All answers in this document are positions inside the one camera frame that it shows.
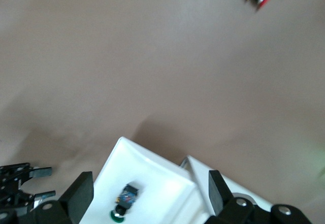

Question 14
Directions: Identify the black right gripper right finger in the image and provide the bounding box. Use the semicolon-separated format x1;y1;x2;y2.
204;170;312;224

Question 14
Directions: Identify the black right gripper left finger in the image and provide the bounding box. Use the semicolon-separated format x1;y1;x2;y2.
0;172;94;224

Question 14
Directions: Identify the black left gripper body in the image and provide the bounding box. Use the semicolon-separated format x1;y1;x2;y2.
0;162;36;211

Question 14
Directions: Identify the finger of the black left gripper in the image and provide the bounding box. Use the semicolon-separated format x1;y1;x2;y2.
29;167;53;179
34;190;56;201

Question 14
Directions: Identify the green push button switch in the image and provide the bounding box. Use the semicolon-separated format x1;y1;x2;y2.
109;182;140;221

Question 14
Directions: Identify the white plastic drawer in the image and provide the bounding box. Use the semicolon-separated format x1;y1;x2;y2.
80;137;211;224

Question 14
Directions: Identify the white drawer cabinet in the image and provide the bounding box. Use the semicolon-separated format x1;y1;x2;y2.
179;155;274;224

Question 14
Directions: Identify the brown table mat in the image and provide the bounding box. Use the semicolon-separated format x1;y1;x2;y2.
0;0;325;224

